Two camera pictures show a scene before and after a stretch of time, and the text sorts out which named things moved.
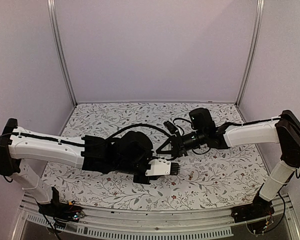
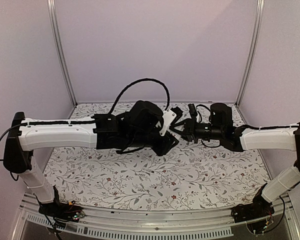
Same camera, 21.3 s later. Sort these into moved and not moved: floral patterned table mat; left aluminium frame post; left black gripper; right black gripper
Moved: right black gripper; left black gripper
Not moved: floral patterned table mat; left aluminium frame post
